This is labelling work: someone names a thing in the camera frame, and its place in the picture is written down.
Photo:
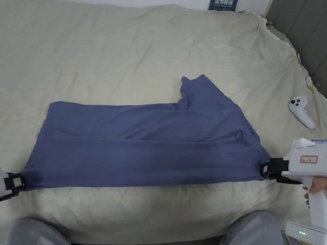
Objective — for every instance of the smartphone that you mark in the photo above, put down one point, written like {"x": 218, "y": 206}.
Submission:
{"x": 320, "y": 141}

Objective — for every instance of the bed with beige sheet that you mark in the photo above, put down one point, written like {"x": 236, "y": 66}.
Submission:
{"x": 107, "y": 56}

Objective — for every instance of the white hand controller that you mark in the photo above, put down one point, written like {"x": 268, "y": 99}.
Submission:
{"x": 301, "y": 108}

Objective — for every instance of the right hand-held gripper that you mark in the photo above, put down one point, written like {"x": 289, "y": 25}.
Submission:
{"x": 304, "y": 163}

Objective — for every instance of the person's legs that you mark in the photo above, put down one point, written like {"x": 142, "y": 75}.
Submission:
{"x": 38, "y": 232}

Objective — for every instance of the dark blue printed sign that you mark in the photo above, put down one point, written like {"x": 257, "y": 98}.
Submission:
{"x": 222, "y": 4}

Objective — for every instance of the grey padded headboard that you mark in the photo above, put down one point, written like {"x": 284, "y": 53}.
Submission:
{"x": 306, "y": 23}

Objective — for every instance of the person's right hand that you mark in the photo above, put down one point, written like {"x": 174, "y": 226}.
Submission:
{"x": 319, "y": 184}

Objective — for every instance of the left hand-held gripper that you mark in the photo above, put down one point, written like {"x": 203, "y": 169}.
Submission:
{"x": 2, "y": 182}

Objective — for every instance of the dark blue shirt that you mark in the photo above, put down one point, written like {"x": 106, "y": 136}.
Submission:
{"x": 143, "y": 143}

